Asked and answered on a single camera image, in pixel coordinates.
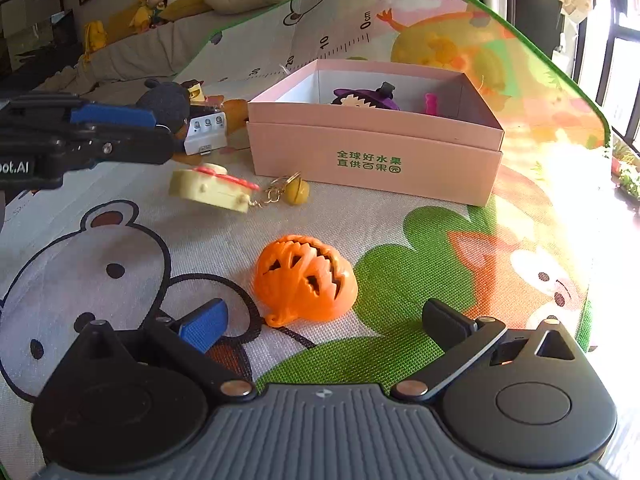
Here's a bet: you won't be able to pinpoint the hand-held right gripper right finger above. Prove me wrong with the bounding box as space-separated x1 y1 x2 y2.
390 298 577 403

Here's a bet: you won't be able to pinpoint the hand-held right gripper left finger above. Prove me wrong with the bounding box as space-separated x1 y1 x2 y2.
75 298 257 404

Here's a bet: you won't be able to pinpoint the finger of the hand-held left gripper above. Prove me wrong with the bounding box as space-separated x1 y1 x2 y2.
0 93 157 130
60 128 177 167

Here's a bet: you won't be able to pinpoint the black plush toy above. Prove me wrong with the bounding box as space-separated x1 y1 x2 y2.
136 79 192 128

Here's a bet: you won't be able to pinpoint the cream toy keychain with bell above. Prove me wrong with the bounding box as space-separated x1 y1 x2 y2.
168 164 311 215

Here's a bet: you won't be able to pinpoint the orange plastic pumpkin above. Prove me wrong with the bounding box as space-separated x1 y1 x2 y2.
251 234 359 328

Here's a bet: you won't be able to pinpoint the pink cardboard box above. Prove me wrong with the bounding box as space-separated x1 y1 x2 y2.
246 58 505 208

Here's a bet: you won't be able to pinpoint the purple monster toy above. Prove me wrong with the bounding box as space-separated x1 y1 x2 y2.
332 81 401 112

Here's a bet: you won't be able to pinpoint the grey sofa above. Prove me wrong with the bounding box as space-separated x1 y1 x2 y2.
30 10 281 96

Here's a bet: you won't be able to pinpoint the yellow plush toy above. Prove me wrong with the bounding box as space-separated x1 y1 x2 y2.
81 20 108 58

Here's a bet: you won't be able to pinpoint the printed play mat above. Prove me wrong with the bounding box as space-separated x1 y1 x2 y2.
0 0 613 466

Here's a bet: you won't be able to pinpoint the yellow duck plush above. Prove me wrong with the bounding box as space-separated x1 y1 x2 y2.
129 5 161 35

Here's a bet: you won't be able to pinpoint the dark glass cabinet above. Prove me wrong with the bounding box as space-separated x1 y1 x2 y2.
0 0 76 81

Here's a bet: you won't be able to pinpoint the potted plants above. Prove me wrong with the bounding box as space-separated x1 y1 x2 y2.
612 142 640 201

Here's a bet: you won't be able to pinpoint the window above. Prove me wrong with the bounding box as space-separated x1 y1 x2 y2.
575 10 640 156

